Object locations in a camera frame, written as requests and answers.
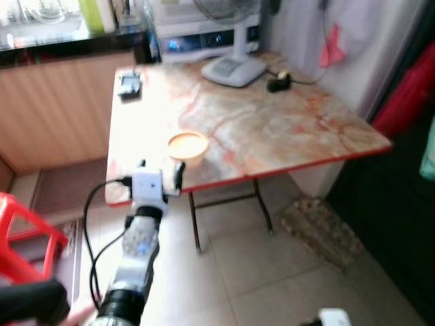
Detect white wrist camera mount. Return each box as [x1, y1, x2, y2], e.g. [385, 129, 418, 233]
[130, 168, 169, 204]
[318, 308, 352, 326]

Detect small black tabletop device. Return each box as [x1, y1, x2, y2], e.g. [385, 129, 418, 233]
[117, 70, 143, 100]

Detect white vented appliance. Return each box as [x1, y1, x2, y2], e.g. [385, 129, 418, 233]
[146, 0, 262, 38]

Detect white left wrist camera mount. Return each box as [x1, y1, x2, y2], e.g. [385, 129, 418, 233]
[130, 168, 169, 204]

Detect small black rounded object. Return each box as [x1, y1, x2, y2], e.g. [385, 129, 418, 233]
[266, 70, 293, 93]

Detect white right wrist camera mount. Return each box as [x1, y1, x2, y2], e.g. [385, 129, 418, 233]
[318, 308, 352, 326]

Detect pink hanging cloth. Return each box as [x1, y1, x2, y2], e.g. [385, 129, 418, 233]
[318, 24, 347, 69]

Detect white plastic bottle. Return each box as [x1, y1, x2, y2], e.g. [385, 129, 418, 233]
[101, 0, 118, 31]

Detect red plastic stool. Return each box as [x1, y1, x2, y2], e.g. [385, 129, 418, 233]
[0, 192, 69, 286]

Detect wooden cabinet with black counter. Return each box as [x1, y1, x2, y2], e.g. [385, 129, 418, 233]
[0, 27, 154, 174]

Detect pale curtain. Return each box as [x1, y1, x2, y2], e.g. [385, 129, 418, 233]
[262, 0, 425, 120]

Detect white pedestal fan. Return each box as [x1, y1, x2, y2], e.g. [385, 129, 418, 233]
[194, 0, 267, 88]

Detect large red object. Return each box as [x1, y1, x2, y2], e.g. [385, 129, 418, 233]
[370, 41, 435, 140]

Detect teal cloth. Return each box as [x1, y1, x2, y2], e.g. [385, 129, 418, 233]
[420, 115, 435, 181]

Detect black front player with blue light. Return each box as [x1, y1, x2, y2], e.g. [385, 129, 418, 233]
[153, 24, 262, 64]

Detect beige cup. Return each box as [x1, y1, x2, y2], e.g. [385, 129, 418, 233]
[167, 131, 210, 168]

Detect woven brown doormat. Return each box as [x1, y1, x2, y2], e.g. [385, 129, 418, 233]
[279, 197, 364, 269]

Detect black metal table leg frame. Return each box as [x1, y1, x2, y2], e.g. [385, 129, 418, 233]
[187, 178, 275, 253]

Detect black robot body part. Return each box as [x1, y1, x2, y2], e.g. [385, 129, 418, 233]
[0, 280, 70, 325]

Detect lime green container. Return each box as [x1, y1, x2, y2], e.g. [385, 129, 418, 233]
[78, 0, 106, 33]

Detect black cable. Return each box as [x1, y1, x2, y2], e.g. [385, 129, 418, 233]
[83, 178, 133, 306]

